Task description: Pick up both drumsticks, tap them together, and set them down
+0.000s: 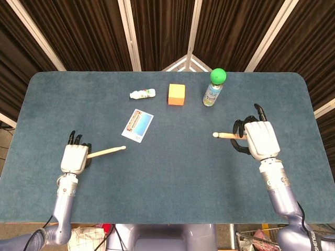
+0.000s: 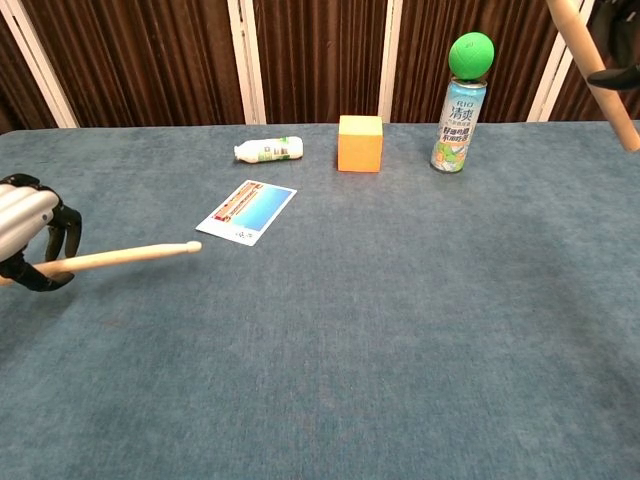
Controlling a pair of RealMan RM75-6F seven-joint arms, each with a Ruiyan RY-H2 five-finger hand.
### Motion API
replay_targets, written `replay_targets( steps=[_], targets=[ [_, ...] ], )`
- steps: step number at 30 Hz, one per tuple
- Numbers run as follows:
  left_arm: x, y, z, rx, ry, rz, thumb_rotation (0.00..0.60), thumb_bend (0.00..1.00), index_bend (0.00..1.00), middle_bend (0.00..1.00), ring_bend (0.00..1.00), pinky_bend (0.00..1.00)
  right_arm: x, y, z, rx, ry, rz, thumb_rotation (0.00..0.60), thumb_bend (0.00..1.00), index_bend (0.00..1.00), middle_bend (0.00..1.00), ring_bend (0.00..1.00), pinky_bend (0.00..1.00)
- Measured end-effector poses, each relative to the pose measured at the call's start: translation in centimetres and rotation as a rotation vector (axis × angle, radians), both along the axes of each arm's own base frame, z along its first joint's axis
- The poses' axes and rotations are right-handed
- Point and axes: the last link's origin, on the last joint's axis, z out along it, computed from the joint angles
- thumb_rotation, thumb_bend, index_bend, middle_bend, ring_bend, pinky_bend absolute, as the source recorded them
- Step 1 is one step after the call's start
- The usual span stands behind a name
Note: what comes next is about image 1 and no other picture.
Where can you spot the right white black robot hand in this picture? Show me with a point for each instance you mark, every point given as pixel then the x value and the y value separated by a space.
pixel 261 138

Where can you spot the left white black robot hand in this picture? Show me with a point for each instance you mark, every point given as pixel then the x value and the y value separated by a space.
pixel 74 158

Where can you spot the plain wooden drumstick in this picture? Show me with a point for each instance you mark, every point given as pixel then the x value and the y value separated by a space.
pixel 110 151

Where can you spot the wooden drumstick with black mark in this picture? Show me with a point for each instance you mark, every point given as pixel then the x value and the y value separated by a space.
pixel 225 135

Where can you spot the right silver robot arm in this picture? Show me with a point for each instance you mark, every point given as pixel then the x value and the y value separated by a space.
pixel 282 198

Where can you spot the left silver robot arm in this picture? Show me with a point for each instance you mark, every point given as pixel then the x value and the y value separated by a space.
pixel 62 206

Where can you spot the light blue drink can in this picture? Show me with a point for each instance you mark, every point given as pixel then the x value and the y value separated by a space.
pixel 210 96

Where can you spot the blue picture card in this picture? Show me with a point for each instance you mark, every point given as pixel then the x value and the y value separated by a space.
pixel 137 125

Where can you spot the red object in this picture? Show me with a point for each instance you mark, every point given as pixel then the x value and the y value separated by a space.
pixel 106 227

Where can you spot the green ball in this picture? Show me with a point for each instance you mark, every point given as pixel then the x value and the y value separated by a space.
pixel 218 75

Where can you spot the white checked bag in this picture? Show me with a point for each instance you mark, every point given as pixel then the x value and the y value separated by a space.
pixel 86 239

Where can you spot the small white plastic bottle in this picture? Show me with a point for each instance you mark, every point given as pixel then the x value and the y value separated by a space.
pixel 142 94

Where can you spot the orange yellow cube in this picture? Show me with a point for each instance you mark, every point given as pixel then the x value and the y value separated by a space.
pixel 176 92

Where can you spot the blue table cloth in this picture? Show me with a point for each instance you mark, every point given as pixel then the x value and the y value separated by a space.
pixel 167 188

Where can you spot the brown curtain screen panel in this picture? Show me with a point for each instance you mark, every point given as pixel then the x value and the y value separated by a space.
pixel 162 31
pixel 227 31
pixel 86 34
pixel 308 44
pixel 15 65

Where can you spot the grey robot torso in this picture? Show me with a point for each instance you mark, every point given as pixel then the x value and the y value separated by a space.
pixel 162 238

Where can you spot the white screen foot frame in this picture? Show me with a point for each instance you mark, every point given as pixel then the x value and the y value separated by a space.
pixel 180 65

